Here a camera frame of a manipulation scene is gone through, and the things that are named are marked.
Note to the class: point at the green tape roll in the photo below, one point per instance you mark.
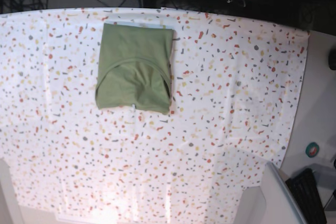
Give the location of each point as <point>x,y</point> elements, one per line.
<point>312,149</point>

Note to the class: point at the green t-shirt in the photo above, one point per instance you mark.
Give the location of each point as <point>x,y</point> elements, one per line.
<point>134,68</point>

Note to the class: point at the terrazzo pattern tablecloth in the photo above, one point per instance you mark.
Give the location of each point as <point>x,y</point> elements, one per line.
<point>236,85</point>

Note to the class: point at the black keyboard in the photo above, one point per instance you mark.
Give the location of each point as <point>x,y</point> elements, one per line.
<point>304,190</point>

